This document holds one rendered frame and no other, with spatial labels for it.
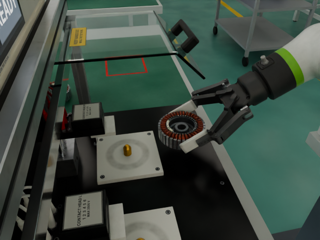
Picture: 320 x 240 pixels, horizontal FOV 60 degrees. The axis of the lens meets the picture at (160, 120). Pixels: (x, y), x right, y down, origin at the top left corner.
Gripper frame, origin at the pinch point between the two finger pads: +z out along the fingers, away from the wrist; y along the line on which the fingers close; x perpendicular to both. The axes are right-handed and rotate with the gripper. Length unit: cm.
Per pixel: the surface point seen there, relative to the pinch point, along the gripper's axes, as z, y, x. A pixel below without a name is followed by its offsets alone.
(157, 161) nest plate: 8.9, 4.1, 1.6
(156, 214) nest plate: 11.2, 17.9, 0.2
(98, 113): 12.2, 1.2, -16.5
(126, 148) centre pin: 13.7, 0.8, -3.9
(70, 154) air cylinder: 23.6, 2.2, -12.0
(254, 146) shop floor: -18, -71, 108
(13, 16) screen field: 6.8, 11.1, -40.3
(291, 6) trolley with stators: -111, -181, 100
